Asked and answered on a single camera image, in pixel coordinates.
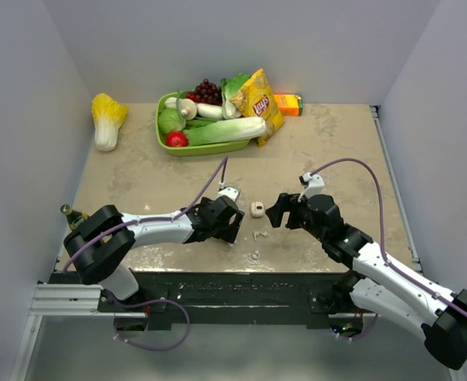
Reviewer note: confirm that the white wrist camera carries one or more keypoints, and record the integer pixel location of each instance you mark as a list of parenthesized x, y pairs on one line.
[(231, 193), (312, 185)]

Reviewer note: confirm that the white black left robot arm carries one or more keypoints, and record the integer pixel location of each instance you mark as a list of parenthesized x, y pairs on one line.
[(98, 246)]

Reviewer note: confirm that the long green white cabbage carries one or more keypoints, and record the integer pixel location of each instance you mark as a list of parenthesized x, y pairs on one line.
[(226, 131)]

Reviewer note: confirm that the white radish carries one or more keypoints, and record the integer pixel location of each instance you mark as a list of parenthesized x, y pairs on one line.
[(209, 111)]

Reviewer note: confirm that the round green cabbage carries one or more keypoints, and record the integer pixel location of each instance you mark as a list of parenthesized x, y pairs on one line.
[(170, 121)]

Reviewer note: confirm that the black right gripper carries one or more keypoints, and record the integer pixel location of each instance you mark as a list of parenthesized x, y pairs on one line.
[(287, 203)]

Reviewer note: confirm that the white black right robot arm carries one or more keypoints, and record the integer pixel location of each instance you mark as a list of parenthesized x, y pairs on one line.
[(435, 314)]

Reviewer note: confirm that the green leafy lettuce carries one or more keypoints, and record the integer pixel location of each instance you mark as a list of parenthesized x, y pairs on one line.
[(229, 87)]

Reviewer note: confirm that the dark red grapes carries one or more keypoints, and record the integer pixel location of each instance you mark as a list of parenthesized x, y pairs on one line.
[(206, 92)]

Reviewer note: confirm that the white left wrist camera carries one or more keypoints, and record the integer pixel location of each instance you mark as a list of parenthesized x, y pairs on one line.
[(231, 193)]

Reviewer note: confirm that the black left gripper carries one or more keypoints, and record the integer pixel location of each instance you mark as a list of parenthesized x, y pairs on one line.
[(227, 233)]

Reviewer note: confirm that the orange juice carton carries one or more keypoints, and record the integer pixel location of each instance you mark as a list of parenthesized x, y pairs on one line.
[(290, 105)]

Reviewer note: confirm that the beige mushroom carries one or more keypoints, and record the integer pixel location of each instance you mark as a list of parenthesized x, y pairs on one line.
[(187, 107)]

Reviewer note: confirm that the green plastic basket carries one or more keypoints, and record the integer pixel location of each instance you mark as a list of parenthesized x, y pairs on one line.
[(202, 150)]

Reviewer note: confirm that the yellow Lays chip bag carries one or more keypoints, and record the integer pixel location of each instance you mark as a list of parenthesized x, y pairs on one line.
[(255, 99)]

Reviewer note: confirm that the green glass bottle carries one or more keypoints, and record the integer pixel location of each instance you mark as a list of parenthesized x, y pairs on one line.
[(74, 217)]

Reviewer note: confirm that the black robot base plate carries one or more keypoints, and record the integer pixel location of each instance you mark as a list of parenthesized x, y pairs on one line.
[(317, 301)]

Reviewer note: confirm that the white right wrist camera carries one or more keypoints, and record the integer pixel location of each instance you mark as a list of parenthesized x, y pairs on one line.
[(312, 185)]

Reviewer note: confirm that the yellow napa cabbage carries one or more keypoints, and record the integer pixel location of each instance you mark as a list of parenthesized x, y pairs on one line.
[(108, 116)]

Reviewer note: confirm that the aluminium frame rail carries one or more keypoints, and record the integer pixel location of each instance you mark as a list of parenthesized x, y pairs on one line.
[(416, 263)]

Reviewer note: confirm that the beige closed earbud case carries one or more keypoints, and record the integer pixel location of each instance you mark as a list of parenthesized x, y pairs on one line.
[(257, 209)]

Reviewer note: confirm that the red apple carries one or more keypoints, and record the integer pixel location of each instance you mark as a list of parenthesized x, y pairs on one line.
[(176, 140)]

